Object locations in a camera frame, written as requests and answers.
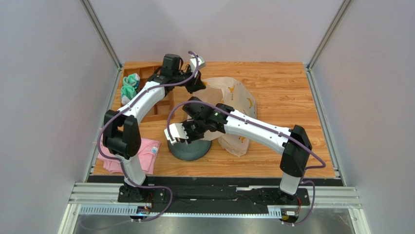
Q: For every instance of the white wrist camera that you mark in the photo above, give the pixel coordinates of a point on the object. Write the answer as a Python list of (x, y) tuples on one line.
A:
[(175, 133), (197, 63)]

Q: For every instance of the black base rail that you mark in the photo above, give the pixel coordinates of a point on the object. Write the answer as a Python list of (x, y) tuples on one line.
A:
[(212, 195)]

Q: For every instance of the banana print plastic bag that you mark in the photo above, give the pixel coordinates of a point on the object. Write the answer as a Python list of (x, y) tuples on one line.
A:
[(231, 92)]

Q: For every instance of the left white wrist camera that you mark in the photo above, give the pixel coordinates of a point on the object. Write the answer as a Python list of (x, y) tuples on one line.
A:
[(197, 63)]

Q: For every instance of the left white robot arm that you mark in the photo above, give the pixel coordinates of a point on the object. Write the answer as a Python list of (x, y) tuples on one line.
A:
[(120, 139)]

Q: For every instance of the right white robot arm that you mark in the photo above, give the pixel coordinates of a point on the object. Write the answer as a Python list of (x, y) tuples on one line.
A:
[(292, 144)]

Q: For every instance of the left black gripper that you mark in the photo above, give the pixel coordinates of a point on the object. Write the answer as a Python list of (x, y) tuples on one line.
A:
[(196, 84)]

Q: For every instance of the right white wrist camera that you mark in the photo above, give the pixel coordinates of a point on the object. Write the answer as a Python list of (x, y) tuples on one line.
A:
[(175, 133)]

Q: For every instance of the wooden compartment tray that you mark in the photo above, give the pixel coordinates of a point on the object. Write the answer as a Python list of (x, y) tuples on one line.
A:
[(161, 109)]

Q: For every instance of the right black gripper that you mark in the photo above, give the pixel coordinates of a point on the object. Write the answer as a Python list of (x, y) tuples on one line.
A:
[(187, 130)]

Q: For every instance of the teal rolled sock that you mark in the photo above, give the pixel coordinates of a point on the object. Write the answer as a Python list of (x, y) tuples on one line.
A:
[(129, 88)]

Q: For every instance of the dark grey round plate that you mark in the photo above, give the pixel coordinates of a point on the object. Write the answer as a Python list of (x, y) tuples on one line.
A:
[(191, 151)]

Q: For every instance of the pink folded cloth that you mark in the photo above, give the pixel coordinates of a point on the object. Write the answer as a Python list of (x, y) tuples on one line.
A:
[(147, 155)]

